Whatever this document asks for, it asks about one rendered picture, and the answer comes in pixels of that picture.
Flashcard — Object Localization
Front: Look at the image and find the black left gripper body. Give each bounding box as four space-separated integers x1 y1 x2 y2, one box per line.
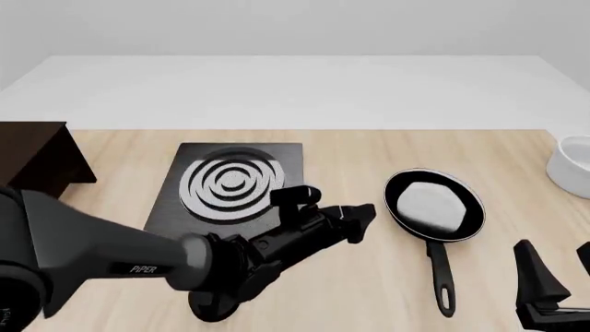
307 205 355 249

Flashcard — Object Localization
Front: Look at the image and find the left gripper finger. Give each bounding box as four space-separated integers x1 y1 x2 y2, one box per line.
348 219 371 245
340 202 377 223

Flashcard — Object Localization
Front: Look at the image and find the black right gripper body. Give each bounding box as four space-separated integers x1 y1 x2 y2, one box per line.
515 298 590 332

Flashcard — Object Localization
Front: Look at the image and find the black frying pan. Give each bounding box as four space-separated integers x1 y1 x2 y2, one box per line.
383 168 488 318

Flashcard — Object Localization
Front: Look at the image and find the dark brown wooden cabinet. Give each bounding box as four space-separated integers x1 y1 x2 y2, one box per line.
0 120 99 199

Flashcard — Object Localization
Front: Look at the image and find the white ceramic bowl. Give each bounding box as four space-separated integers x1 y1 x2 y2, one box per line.
546 135 590 200

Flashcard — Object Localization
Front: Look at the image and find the flat black stove plate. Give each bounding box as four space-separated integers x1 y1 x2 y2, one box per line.
143 141 305 243

